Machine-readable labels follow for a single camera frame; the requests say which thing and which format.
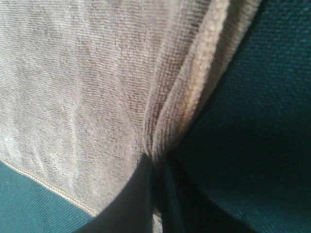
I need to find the brown square towel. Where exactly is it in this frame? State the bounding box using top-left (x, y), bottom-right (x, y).
top-left (0, 0), bottom-right (264, 233)

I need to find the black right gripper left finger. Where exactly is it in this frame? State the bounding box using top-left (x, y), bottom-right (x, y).
top-left (75, 155), bottom-right (154, 233)

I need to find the black table mat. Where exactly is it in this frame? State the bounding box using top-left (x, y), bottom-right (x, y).
top-left (0, 0), bottom-right (311, 233)

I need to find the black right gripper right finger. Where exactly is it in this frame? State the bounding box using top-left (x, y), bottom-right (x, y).
top-left (161, 155), bottom-right (256, 233)

